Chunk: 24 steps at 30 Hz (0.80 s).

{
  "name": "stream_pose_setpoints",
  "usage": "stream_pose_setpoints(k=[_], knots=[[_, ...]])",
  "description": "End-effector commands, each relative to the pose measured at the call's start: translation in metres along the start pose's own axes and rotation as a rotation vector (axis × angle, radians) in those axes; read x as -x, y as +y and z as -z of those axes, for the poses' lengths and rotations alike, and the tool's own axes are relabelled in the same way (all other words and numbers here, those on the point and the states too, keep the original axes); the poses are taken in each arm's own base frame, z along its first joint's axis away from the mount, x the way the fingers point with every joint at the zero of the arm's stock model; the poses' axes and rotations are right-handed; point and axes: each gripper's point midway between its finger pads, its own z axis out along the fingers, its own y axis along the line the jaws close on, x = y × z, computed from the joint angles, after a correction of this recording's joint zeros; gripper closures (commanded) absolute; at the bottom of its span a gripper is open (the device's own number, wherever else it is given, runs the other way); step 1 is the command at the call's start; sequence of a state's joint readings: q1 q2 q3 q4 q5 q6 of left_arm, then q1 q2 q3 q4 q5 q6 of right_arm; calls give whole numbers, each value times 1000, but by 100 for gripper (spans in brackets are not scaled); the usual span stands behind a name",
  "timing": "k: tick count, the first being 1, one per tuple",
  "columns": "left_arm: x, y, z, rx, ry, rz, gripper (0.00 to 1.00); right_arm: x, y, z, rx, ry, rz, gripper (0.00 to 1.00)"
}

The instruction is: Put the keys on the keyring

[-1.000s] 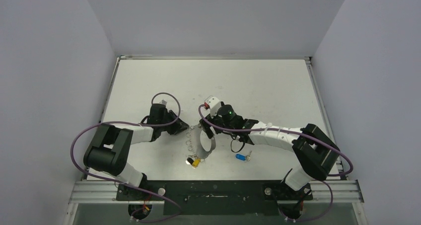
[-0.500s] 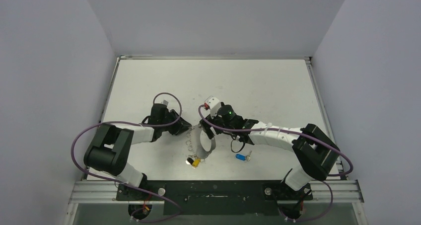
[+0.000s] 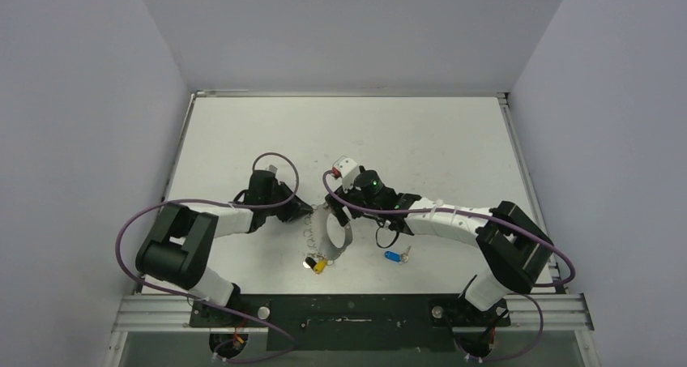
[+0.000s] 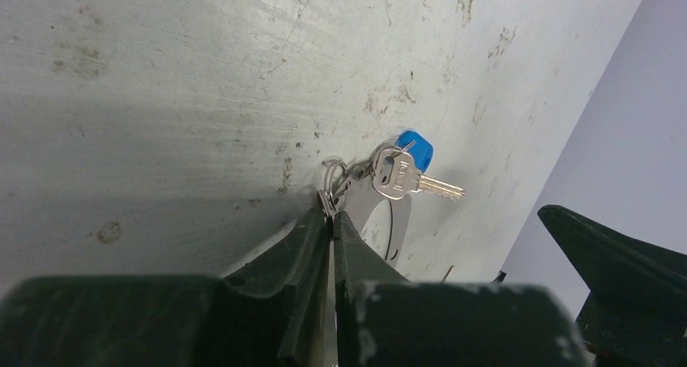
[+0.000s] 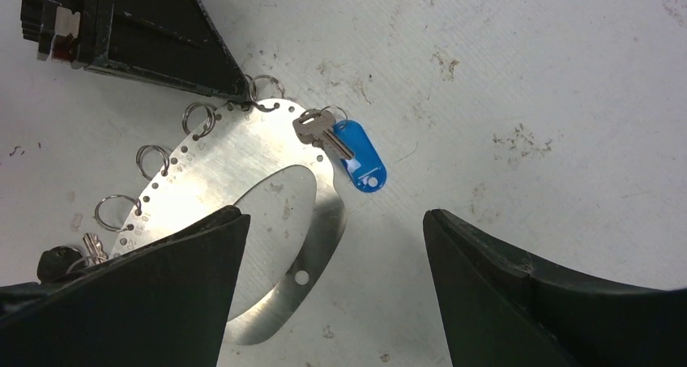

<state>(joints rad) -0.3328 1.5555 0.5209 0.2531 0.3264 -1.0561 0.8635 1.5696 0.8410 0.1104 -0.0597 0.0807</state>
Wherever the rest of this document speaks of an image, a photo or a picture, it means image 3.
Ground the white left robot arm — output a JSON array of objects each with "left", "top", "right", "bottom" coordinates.
[{"left": 135, "top": 168, "right": 314, "bottom": 327}]

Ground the aluminium frame rail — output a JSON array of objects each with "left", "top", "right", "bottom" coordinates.
[{"left": 506, "top": 293, "right": 595, "bottom": 331}]

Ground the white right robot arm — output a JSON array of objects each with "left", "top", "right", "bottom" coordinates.
[{"left": 322, "top": 167, "right": 553, "bottom": 326}]

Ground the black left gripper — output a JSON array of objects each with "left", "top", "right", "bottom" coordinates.
[{"left": 263, "top": 181, "right": 313, "bottom": 224}]

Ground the perforated metal key plate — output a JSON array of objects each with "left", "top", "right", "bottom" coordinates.
[{"left": 303, "top": 204, "right": 353, "bottom": 261}]

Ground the black key tag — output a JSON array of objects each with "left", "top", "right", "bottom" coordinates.
[{"left": 303, "top": 257, "right": 318, "bottom": 270}]

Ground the yellow key tag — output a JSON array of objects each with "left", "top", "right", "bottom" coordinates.
[{"left": 312, "top": 260, "right": 328, "bottom": 275}]

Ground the silver key on blue tag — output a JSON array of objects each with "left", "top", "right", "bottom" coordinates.
[{"left": 400, "top": 246, "right": 412, "bottom": 264}]

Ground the solid blue key tag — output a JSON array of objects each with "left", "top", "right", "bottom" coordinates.
[{"left": 384, "top": 251, "right": 403, "bottom": 263}]

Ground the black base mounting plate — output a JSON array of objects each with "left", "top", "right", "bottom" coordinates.
[{"left": 187, "top": 293, "right": 511, "bottom": 353}]

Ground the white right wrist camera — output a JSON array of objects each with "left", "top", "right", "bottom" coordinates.
[{"left": 331, "top": 156, "right": 361, "bottom": 192}]

